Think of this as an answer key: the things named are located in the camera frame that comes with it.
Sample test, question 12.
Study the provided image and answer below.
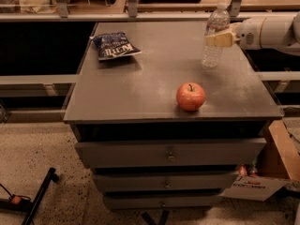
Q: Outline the grey drawer cabinet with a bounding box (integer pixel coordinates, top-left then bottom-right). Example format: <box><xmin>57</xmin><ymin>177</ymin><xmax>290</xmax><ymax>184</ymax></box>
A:
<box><xmin>65</xmin><ymin>22</ymin><xmax>282</xmax><ymax>210</ymax></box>

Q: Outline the white printed cardboard flap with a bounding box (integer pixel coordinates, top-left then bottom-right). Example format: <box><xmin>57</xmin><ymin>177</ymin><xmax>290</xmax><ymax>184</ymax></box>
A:
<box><xmin>224</xmin><ymin>176</ymin><xmax>287</xmax><ymax>202</ymax></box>

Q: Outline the orange black floor clamp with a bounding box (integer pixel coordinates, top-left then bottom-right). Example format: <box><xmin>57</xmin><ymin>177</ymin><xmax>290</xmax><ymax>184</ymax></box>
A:
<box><xmin>0</xmin><ymin>184</ymin><xmax>32</xmax><ymax>212</ymax></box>

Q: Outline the middle drawer knob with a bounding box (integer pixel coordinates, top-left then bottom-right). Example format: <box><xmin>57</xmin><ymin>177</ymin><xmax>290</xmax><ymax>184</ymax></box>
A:
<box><xmin>164</xmin><ymin>180</ymin><xmax>171</xmax><ymax>188</ymax></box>

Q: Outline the red small bottle on floor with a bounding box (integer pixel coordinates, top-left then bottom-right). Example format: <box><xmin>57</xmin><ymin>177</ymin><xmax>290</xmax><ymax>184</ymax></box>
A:
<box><xmin>239</xmin><ymin>165</ymin><xmax>248</xmax><ymax>176</ymax></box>

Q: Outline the clear plastic water bottle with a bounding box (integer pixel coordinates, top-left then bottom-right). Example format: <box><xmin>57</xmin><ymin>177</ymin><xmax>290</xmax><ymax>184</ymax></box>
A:
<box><xmin>202</xmin><ymin>3</ymin><xmax>231</xmax><ymax>68</ymax></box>

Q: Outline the blue Kettle chips bag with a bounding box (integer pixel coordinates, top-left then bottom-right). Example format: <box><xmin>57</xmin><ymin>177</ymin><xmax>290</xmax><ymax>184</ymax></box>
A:
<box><xmin>90</xmin><ymin>32</ymin><xmax>141</xmax><ymax>61</ymax></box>

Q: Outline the black metal stand leg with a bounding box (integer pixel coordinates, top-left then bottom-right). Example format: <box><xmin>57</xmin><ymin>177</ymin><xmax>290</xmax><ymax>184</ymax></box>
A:
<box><xmin>22</xmin><ymin>168</ymin><xmax>59</xmax><ymax>225</ymax></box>

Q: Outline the red apple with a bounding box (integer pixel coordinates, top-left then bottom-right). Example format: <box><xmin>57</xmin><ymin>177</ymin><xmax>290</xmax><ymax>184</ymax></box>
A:
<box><xmin>176</xmin><ymin>82</ymin><xmax>205</xmax><ymax>112</ymax></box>

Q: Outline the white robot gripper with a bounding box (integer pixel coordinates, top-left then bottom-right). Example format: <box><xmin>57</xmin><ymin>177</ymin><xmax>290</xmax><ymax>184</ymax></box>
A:
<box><xmin>205</xmin><ymin>17</ymin><xmax>265</xmax><ymax>50</ymax></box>

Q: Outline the brown cardboard box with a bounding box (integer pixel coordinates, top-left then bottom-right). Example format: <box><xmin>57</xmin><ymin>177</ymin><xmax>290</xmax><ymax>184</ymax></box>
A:
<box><xmin>257</xmin><ymin>120</ymin><xmax>300</xmax><ymax>182</ymax></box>

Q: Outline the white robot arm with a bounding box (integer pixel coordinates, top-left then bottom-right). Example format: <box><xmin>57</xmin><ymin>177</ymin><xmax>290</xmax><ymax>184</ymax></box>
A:
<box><xmin>204</xmin><ymin>14</ymin><xmax>300</xmax><ymax>56</ymax></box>

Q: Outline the top drawer knob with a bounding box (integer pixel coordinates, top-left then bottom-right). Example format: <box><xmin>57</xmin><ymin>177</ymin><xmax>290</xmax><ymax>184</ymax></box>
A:
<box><xmin>167</xmin><ymin>152</ymin><xmax>176</xmax><ymax>161</ymax></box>

